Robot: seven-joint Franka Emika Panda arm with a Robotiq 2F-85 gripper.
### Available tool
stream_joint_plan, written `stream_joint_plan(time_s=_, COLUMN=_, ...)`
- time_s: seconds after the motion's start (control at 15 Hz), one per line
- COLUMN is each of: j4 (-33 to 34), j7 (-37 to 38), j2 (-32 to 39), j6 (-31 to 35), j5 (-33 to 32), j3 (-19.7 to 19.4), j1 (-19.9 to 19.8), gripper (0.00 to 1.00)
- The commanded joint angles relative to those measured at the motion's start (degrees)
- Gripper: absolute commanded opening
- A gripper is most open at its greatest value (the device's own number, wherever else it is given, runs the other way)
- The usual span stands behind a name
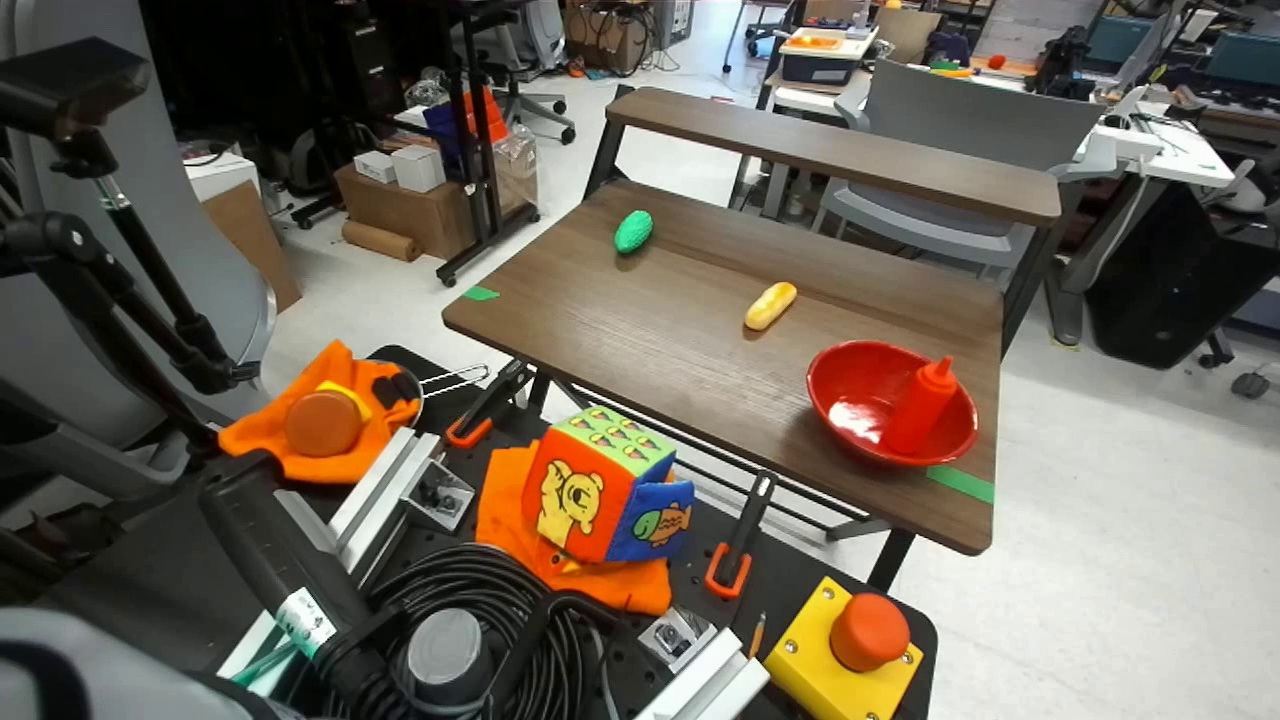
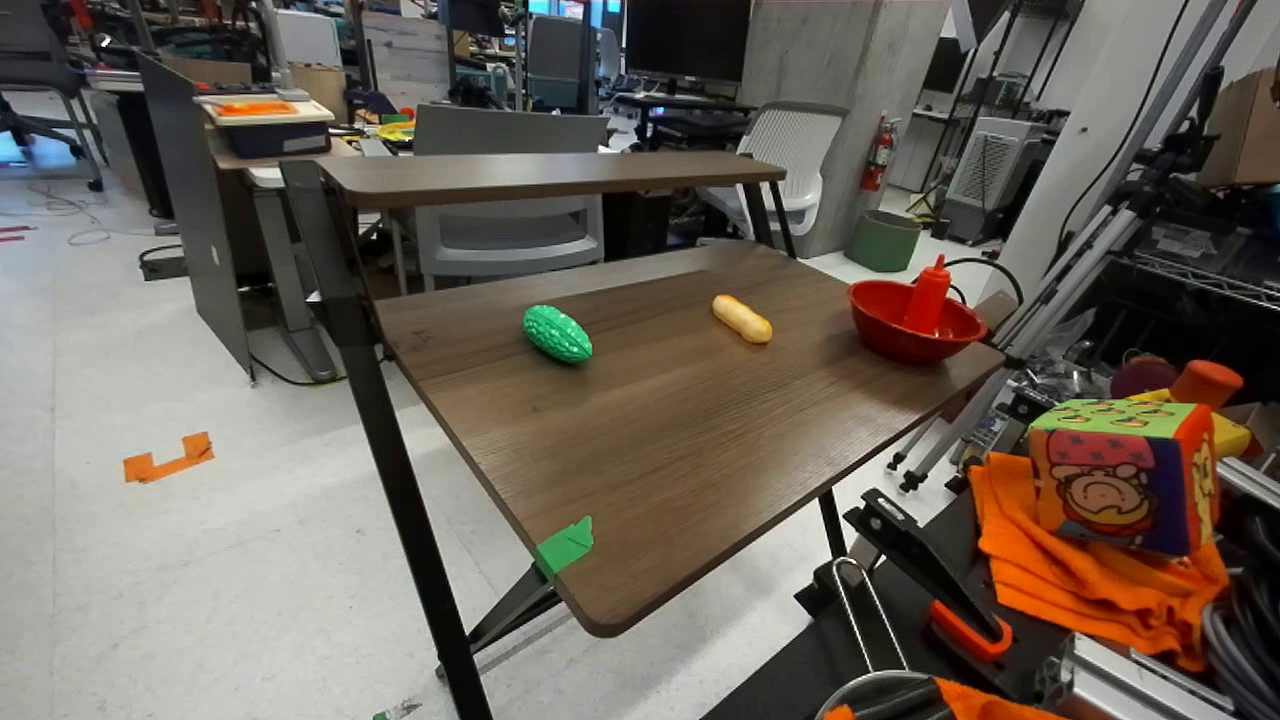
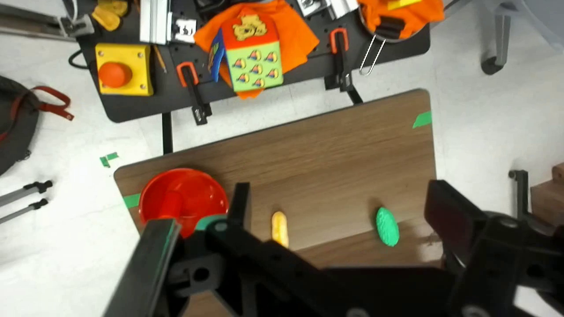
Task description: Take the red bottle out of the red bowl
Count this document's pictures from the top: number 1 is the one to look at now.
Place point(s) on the plush burger toy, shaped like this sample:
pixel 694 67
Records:
pixel 327 423

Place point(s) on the black pole stand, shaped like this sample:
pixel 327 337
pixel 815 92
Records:
pixel 478 161

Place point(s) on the green toy vegetable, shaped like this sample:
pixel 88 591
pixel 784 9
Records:
pixel 635 228

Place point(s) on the large cardboard box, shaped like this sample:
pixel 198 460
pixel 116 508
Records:
pixel 424 214

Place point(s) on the green tape strip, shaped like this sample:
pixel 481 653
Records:
pixel 481 292
pixel 961 486

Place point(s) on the colourful plush cube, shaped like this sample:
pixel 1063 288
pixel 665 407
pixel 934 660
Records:
pixel 594 503

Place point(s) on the small printed tag card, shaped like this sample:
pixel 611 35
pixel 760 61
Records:
pixel 678 642
pixel 440 496

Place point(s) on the red squeeze bottle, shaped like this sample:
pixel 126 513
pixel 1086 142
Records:
pixel 923 407

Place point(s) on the black padded tube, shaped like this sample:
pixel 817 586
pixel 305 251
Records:
pixel 274 535

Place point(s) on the red plastic bowl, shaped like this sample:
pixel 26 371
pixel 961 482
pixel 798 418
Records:
pixel 855 403

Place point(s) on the white desk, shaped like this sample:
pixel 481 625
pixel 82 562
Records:
pixel 1175 153

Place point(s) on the grey round cap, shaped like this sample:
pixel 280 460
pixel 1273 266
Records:
pixel 444 653

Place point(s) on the wooden riser shelf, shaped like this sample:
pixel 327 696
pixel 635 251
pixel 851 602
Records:
pixel 827 146

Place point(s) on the grey chair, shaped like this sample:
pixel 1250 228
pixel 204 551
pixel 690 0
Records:
pixel 961 124

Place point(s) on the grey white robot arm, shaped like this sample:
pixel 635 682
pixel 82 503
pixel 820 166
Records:
pixel 66 675

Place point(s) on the cardboard tube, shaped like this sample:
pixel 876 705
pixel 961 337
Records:
pixel 379 243

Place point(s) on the yellow box red button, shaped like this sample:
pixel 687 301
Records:
pixel 827 666

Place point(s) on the yellow toy corn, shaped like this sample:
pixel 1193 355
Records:
pixel 769 304

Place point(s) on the orange black bar clamp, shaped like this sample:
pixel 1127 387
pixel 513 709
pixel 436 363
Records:
pixel 470 424
pixel 726 568

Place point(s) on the small cardboard box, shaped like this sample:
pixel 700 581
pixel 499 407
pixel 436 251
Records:
pixel 253 243

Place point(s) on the black mounting board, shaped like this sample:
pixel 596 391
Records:
pixel 784 574

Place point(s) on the orange cloth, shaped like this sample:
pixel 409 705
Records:
pixel 506 519
pixel 253 435

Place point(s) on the pencil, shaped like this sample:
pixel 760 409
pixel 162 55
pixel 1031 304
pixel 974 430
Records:
pixel 759 633

